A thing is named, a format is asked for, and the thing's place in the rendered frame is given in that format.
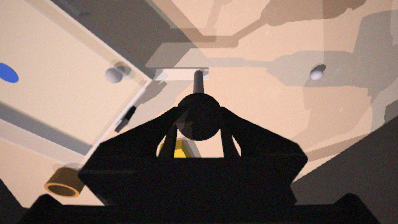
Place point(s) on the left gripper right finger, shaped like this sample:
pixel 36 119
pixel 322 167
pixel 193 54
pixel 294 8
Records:
pixel 256 141

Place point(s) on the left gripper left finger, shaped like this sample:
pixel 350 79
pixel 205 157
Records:
pixel 143 140

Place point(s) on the yellow block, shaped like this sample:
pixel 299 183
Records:
pixel 180 149

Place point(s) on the small silver ball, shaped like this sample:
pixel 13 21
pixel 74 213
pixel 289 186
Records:
pixel 316 74

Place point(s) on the brown hollow cylinder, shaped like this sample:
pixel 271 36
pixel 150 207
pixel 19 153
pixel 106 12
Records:
pixel 65 177

